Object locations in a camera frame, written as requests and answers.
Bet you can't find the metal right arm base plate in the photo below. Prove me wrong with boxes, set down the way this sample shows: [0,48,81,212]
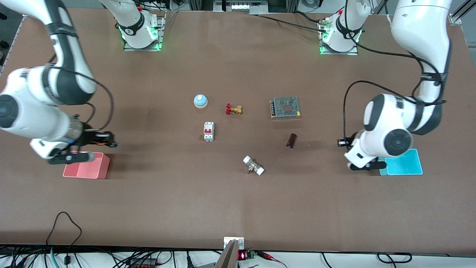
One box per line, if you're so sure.
[123,10,167,52]

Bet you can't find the aluminium extrusion profile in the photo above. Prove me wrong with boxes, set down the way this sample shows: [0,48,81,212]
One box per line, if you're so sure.
[449,0,476,26]

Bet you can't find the metal mesh power supply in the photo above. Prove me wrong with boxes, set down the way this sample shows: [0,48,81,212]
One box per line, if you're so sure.
[270,96,301,120]

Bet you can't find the black looped thin cable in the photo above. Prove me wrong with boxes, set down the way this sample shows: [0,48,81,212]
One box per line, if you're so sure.
[45,211,83,268]

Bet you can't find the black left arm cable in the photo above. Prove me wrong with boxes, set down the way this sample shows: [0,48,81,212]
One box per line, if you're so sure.
[337,0,447,148]

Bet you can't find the cyan plastic bin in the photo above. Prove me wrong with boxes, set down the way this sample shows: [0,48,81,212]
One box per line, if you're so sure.
[379,148,424,176]

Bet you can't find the pink plastic bin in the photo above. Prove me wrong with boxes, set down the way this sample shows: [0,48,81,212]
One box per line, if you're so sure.
[62,151,110,180]

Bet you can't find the black cable across table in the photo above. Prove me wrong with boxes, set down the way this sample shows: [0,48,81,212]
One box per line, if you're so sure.
[253,11,328,33]

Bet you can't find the black coiled cable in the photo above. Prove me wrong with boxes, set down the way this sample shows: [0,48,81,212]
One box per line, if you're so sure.
[377,252,412,264]

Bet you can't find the white metal bracket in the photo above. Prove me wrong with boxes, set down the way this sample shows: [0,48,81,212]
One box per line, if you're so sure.
[223,236,245,250]

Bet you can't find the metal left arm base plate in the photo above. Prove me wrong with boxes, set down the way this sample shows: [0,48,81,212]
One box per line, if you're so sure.
[319,18,359,56]

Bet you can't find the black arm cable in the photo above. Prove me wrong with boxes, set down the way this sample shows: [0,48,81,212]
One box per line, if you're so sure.
[337,0,447,148]
[46,65,115,134]

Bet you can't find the metal fitting white ends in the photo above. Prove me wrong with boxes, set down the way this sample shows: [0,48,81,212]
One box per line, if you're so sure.
[242,155,265,176]

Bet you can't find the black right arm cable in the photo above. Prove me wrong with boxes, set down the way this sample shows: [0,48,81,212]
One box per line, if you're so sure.
[46,65,115,134]

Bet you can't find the red clip lead wire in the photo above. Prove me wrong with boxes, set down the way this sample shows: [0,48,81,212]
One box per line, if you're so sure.
[258,252,289,268]

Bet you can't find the grey metal bar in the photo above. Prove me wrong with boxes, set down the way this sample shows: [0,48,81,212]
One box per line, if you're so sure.
[215,239,239,268]

